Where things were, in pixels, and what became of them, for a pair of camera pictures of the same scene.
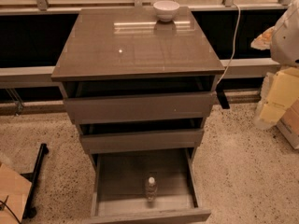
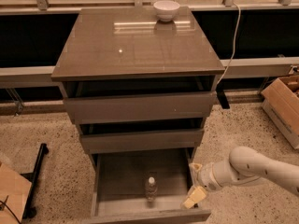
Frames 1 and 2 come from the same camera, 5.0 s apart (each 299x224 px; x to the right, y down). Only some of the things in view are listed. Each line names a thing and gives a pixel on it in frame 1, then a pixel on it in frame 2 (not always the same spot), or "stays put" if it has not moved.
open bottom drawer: [120, 186] stays put
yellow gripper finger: [263, 40] → [196, 195]
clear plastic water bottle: [151, 190] stays put
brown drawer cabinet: [138, 90] stays put
